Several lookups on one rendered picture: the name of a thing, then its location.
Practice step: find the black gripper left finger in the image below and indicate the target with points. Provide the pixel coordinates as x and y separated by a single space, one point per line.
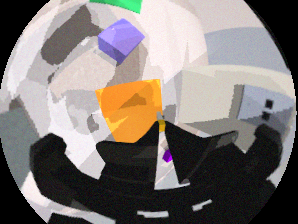
141 153

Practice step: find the purple cube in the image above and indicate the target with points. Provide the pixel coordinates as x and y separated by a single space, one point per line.
167 156
119 40

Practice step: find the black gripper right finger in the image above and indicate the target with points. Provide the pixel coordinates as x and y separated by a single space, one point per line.
188 150

